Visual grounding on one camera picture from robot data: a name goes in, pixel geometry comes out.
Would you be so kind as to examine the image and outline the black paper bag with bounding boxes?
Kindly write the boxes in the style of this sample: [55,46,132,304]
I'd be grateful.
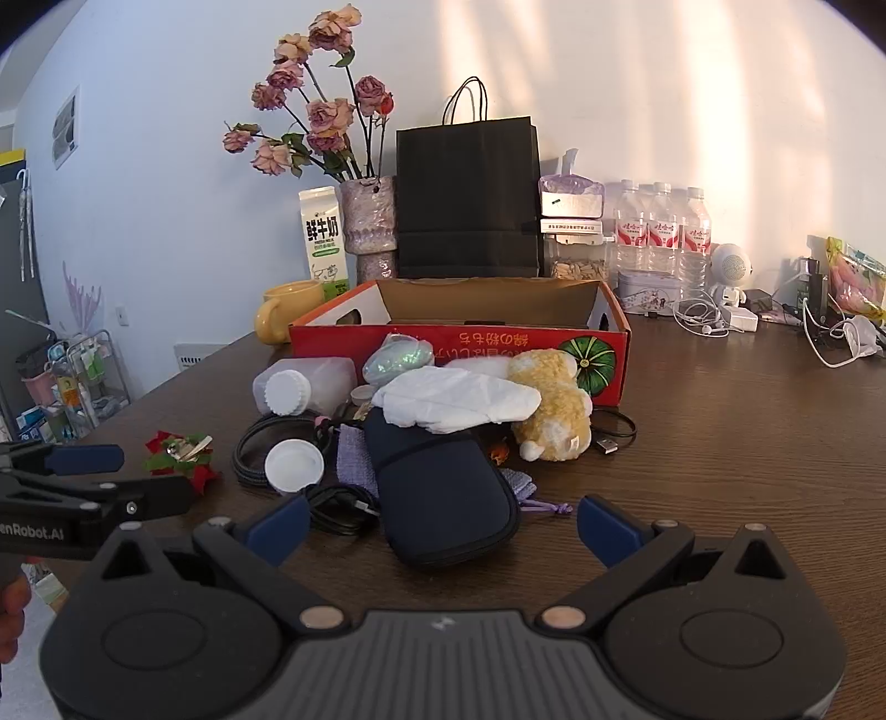
[394,76,542,279]

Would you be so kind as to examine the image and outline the white round lid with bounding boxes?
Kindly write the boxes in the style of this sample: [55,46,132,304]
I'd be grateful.
[264,439,326,497]

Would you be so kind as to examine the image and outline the white card at left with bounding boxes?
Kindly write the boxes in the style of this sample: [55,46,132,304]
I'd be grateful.
[173,342,228,375]

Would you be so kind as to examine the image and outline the purple speckled vase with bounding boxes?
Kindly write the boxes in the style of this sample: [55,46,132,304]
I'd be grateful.
[337,176,399,285]

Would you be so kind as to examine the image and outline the white green milk carton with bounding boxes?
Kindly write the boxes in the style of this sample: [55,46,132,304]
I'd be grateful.
[299,187,349,302]

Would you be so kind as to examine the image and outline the white flat carton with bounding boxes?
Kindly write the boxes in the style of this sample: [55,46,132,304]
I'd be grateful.
[540,218,610,238]

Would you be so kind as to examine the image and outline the pink bin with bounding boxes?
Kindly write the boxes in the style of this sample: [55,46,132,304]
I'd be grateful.
[17,346,58,407]

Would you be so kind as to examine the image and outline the white crumpled cloth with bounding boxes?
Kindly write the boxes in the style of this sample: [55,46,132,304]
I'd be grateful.
[834,315,885,357]

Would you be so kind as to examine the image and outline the white cloth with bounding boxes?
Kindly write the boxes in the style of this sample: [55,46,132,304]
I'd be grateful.
[372,366,543,435]
[834,315,885,357]

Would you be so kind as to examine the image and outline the yellow white plush toy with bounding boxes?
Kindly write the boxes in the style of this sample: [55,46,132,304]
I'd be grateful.
[443,348,594,462]

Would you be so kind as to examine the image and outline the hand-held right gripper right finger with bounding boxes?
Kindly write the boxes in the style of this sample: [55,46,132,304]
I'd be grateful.
[536,493,790,639]

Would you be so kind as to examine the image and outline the yellow pink snack packet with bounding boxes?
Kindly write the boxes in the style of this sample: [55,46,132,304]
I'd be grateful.
[826,237,886,324]

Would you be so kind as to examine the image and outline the small purple drawstring pouch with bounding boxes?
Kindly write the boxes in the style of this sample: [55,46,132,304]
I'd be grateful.
[498,467,575,517]

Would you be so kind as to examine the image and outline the white cable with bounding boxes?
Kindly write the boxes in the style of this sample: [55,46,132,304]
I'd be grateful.
[799,273,883,368]

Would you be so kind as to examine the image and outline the red cardboard box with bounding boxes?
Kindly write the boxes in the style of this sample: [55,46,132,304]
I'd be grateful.
[289,279,632,408]

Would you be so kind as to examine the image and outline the black charging cable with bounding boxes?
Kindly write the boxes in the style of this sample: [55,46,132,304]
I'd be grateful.
[305,485,382,539]

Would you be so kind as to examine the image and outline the white earphones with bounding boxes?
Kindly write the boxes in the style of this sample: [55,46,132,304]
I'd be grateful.
[671,291,736,338]

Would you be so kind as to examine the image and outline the dark board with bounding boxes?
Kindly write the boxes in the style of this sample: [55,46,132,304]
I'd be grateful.
[0,147,53,444]

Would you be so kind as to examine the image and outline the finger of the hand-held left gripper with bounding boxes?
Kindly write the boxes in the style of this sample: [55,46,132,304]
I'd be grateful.
[0,474,195,520]
[0,443,126,479]

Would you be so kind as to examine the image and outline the metal wire trolley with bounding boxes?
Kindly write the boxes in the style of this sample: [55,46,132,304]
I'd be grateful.
[3,331,132,444]

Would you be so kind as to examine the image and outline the clear jar of seeds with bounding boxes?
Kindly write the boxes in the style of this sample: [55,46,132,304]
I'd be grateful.
[541,235,614,281]

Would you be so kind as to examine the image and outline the red green festive hair clip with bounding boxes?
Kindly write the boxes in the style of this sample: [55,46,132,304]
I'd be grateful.
[143,430,223,497]

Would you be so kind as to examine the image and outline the purple wall decal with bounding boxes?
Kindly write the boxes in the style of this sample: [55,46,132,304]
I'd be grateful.
[61,261,104,333]

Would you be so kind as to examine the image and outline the black usb cable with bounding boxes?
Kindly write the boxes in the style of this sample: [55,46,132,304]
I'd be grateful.
[588,408,638,458]

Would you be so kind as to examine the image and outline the person's left hand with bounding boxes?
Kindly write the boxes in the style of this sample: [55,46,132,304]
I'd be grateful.
[0,574,32,666]

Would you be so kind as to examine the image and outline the white printed tin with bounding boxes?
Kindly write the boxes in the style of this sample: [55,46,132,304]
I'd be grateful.
[618,270,683,316]

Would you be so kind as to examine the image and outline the translucent jar white lid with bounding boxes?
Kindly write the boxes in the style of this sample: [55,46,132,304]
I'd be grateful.
[253,356,356,416]

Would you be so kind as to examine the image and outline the yellow mug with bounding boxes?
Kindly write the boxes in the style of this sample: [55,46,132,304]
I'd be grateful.
[255,280,326,345]

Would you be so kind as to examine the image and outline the purple tissue pack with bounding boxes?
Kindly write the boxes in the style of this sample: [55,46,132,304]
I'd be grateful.
[538,148,606,219]

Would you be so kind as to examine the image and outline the white hanging umbrella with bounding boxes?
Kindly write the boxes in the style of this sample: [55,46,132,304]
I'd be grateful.
[15,168,37,281]

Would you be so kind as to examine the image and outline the small dark bottle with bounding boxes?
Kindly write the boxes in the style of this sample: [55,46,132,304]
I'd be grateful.
[796,256,828,316]

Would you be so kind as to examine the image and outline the dark blue soft case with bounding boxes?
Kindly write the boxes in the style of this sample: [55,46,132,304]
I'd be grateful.
[361,408,522,570]

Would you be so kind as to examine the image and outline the iridescent plastic bag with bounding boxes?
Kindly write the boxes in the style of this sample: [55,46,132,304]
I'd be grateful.
[363,333,435,387]

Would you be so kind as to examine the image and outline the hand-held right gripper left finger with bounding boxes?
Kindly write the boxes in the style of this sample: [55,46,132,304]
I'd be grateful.
[97,493,351,639]

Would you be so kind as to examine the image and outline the dried pink roses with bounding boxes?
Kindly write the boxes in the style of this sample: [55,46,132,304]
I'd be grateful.
[223,3,395,184]

